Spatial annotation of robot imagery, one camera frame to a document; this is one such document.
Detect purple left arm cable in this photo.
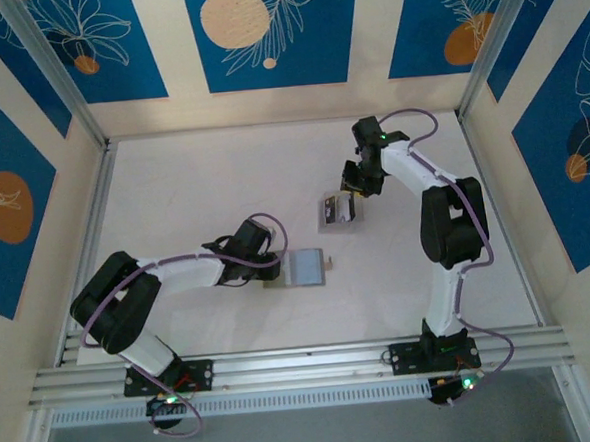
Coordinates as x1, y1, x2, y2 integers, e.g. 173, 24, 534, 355
72, 210, 302, 442

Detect black controller board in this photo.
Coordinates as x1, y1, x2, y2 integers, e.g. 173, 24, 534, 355
144, 392, 188, 432
427, 369, 488, 408

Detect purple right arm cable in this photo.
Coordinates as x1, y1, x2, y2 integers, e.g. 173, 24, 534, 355
376, 102, 519, 411

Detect aluminium frame post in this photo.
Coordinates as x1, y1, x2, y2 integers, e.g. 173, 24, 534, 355
0, 0, 111, 154
449, 0, 545, 122

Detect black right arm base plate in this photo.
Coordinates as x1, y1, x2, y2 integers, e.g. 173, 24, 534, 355
388, 337, 481, 376

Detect black right controller board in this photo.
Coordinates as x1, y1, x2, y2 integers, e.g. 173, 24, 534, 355
427, 369, 488, 408

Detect aluminium side rail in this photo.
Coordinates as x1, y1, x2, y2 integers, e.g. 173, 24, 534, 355
42, 141, 132, 367
456, 110, 546, 332

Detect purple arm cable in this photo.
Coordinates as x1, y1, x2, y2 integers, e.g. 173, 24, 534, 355
376, 102, 519, 411
72, 210, 302, 442

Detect black left controller board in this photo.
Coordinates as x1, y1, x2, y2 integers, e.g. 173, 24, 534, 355
144, 392, 188, 432

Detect aluminium front rail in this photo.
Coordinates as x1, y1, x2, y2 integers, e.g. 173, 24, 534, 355
25, 324, 579, 410

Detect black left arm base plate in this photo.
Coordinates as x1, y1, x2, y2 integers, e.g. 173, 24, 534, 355
121, 358, 216, 398

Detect white slotted cable duct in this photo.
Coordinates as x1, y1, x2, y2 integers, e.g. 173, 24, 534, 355
49, 377, 433, 428

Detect grey card holder wallet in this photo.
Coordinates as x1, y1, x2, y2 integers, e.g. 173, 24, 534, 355
260, 246, 336, 291

